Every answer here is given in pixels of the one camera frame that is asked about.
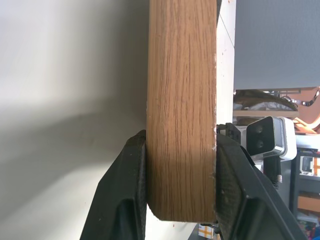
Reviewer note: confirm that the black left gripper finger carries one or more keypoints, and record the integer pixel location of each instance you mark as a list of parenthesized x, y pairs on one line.
[(117, 190)]

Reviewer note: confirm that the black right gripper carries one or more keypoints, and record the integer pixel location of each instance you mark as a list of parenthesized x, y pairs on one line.
[(231, 131)]

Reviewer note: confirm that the wooden board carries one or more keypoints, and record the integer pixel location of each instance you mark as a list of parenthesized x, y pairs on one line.
[(181, 112)]

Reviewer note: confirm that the white and orange box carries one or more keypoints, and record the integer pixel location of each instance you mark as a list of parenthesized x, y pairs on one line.
[(206, 230)]

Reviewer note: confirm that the grey metal shelf rack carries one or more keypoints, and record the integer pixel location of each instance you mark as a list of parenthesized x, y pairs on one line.
[(303, 185)]

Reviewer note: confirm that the orange cardboard box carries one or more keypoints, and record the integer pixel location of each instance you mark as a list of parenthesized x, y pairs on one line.
[(308, 202)]

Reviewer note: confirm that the white box with orange print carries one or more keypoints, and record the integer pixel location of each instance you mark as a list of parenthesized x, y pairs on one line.
[(310, 164)]

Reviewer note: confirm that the grey partition panel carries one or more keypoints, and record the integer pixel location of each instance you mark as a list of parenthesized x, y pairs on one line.
[(277, 42)]

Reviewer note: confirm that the white depth camera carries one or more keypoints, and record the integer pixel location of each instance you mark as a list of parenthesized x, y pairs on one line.
[(271, 137)]

